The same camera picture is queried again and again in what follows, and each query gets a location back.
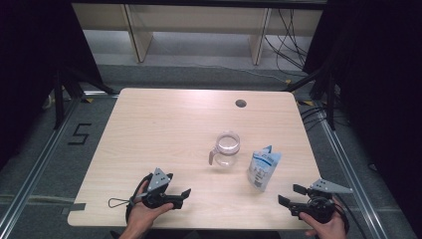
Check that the dark round table grommet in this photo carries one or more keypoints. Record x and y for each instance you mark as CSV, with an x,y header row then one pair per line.
x,y
241,103

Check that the black metal stand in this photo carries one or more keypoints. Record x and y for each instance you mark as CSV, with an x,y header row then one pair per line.
x,y
59,99
330,106

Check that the grey tape piece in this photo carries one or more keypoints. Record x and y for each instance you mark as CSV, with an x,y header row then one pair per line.
x,y
77,207

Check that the person's right hand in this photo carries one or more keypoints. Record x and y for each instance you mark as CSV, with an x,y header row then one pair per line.
x,y
328,230

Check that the white and blue pouch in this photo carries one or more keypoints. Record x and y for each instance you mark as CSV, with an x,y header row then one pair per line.
x,y
262,169

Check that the yellow black floor tape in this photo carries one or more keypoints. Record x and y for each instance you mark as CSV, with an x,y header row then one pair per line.
x,y
88,100
306,103

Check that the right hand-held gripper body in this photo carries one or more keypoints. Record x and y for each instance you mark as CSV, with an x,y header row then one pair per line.
x,y
320,207

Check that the pale wooden shelf unit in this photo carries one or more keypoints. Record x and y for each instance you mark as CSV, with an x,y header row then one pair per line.
x,y
142,46

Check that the person's left hand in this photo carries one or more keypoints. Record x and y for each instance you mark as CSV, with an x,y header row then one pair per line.
x,y
142,215

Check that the black curtain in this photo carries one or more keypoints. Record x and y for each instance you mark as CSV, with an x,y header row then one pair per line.
x,y
30,66
381,83

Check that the clear glass pitcher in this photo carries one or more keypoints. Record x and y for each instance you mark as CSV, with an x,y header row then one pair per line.
x,y
227,157

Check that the aluminium floor rail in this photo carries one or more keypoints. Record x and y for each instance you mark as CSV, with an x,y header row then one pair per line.
x,y
39,166
347,166

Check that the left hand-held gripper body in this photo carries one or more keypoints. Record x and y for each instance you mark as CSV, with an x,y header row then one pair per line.
x,y
157,181

